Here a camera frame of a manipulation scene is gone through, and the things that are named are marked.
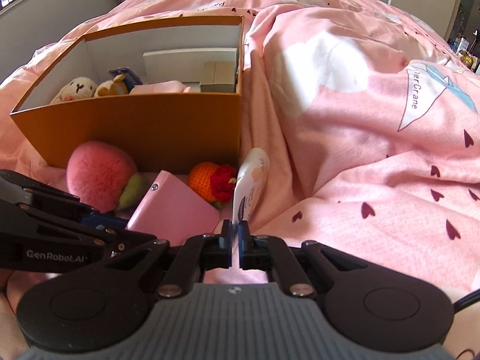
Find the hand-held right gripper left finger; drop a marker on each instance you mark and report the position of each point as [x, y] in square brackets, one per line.
[225, 238]

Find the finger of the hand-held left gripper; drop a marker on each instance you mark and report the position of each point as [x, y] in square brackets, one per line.
[105, 221]
[127, 242]

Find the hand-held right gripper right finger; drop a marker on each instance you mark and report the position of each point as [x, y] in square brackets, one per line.
[244, 247]

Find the pink peach plush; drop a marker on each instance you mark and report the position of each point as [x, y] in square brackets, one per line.
[97, 172]

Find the pink snap wallet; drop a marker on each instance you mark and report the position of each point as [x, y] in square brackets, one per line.
[176, 210]

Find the white lotion tube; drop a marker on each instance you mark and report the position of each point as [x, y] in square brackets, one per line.
[251, 180]

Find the orange cardboard box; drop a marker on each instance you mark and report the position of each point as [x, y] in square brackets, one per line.
[150, 131]

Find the knitted dog toy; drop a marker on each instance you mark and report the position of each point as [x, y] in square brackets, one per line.
[108, 88]

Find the crochet bunny with flowers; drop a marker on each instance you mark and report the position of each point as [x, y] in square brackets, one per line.
[78, 88]

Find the small gold box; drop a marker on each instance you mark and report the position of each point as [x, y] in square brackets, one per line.
[219, 77]

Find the white box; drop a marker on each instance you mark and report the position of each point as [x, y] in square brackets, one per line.
[180, 63]

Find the orange crochet fruit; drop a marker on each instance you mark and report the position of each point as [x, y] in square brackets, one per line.
[202, 180]

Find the pink printed blanket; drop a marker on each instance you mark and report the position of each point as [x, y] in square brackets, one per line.
[356, 157]

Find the pink fabric pouch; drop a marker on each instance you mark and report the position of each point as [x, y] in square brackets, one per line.
[161, 88]

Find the blue white label card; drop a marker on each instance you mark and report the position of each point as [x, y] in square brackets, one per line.
[129, 75]

